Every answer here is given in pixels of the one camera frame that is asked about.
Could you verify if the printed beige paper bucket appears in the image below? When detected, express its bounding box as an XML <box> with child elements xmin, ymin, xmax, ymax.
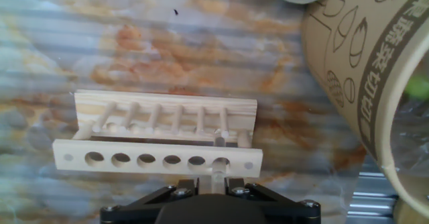
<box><xmin>300</xmin><ymin>0</ymin><xmax>429</xmax><ymax>220</ymax></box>

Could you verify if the clear glass test tube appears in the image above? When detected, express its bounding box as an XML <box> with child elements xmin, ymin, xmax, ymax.
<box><xmin>197</xmin><ymin>129</ymin><xmax>233</xmax><ymax>195</ymax></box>

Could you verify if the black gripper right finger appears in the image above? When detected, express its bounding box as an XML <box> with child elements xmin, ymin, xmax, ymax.
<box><xmin>225</xmin><ymin>178</ymin><xmax>322</xmax><ymax>224</ymax></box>

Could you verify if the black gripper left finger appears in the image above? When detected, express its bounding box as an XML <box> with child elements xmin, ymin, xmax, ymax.
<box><xmin>99</xmin><ymin>178</ymin><xmax>199</xmax><ymax>224</ymax></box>

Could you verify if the wooden test tube rack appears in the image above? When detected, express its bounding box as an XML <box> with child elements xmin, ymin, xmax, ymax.
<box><xmin>52</xmin><ymin>89</ymin><xmax>265</xmax><ymax>180</ymax></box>

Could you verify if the orange marble pattern mat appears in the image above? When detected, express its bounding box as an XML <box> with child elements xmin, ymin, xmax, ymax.
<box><xmin>0</xmin><ymin>0</ymin><xmax>369</xmax><ymax>224</ymax></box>

